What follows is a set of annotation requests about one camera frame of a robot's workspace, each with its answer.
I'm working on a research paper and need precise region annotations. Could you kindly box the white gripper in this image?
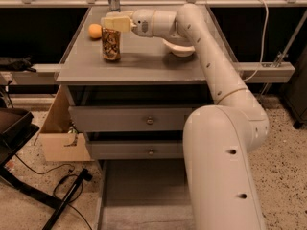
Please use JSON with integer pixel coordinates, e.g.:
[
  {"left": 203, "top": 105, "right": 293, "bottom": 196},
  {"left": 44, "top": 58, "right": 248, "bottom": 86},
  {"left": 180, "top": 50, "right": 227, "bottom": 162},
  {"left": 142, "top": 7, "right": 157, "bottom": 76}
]
[{"left": 101, "top": 9, "right": 154, "bottom": 37}]

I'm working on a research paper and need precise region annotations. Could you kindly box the orange patterned drink can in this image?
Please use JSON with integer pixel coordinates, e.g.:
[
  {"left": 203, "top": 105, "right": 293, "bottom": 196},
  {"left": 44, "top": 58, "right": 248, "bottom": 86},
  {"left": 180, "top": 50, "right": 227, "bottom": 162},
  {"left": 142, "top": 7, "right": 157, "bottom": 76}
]
[{"left": 102, "top": 28, "right": 121, "bottom": 61}]

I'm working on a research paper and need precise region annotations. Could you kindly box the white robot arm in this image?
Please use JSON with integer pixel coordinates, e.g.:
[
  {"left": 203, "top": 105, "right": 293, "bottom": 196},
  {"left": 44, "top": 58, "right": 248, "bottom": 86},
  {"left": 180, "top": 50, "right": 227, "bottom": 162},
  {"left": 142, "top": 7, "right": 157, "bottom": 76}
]
[{"left": 101, "top": 3, "right": 269, "bottom": 230}]

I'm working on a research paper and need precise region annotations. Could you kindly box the grey wooden drawer cabinet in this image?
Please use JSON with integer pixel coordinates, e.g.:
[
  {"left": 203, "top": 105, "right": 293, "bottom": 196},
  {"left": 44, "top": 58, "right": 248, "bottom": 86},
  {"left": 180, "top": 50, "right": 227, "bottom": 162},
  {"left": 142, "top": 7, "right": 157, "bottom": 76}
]
[{"left": 57, "top": 6, "right": 232, "bottom": 144}]

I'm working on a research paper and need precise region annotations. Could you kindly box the grey top drawer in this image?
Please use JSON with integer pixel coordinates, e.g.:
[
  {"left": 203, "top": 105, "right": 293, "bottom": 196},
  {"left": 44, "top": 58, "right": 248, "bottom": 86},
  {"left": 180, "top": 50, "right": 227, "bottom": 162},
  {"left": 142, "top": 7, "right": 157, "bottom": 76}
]
[{"left": 67, "top": 104, "right": 227, "bottom": 133}]

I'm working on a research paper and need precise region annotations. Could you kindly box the grey middle drawer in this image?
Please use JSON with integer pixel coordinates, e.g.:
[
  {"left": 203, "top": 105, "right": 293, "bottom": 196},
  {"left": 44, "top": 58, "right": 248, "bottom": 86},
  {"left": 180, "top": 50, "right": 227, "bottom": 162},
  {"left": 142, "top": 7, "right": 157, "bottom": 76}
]
[{"left": 86, "top": 141, "right": 183, "bottom": 160}]

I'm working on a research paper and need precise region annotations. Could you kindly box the grey open bottom drawer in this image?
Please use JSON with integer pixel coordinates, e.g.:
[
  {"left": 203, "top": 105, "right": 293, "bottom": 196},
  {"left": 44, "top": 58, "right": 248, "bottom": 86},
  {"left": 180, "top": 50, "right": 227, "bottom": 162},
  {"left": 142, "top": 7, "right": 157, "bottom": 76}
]
[{"left": 94, "top": 159, "right": 195, "bottom": 230}]

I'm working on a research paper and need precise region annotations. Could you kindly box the orange fruit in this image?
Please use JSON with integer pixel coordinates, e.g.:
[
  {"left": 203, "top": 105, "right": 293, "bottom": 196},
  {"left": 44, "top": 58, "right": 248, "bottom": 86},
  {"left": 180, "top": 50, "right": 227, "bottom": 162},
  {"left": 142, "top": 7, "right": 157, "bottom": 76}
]
[{"left": 88, "top": 24, "right": 102, "bottom": 39}]

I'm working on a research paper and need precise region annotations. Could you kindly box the white paper bowl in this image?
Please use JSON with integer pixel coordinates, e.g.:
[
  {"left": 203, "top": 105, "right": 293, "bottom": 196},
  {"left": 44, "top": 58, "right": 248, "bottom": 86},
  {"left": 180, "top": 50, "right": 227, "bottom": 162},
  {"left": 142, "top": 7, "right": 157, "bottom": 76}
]
[{"left": 163, "top": 39, "right": 195, "bottom": 58}]

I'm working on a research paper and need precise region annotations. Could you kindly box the cardboard box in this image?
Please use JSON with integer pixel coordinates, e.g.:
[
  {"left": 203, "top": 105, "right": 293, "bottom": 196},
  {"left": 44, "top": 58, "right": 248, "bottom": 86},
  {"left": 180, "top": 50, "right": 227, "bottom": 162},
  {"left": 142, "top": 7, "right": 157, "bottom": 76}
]
[{"left": 38, "top": 87, "right": 91, "bottom": 162}]

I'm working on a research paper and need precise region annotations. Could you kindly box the black stand leg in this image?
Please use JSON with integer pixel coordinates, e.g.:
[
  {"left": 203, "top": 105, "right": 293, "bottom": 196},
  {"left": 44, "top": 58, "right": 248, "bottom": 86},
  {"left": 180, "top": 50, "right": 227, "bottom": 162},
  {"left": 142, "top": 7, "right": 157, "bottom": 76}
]
[{"left": 42, "top": 169, "right": 92, "bottom": 230}]

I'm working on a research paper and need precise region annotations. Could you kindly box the dark cabinet at right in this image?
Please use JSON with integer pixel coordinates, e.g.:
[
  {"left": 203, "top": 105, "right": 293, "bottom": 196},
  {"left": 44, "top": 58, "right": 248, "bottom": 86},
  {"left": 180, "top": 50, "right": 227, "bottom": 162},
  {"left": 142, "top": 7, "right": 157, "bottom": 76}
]
[{"left": 282, "top": 46, "right": 307, "bottom": 129}]

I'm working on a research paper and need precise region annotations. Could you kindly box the white hanging cable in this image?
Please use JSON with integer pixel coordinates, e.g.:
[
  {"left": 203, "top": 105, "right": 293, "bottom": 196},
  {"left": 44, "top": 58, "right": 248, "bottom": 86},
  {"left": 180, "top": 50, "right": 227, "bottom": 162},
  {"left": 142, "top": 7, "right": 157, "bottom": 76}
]
[{"left": 243, "top": 0, "right": 270, "bottom": 82}]

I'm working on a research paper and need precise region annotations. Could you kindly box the black floor cable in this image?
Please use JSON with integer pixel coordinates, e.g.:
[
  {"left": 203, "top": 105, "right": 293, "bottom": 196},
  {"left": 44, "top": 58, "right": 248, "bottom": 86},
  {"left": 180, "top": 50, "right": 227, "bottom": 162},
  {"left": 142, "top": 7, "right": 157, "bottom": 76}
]
[{"left": 13, "top": 152, "right": 94, "bottom": 230}]

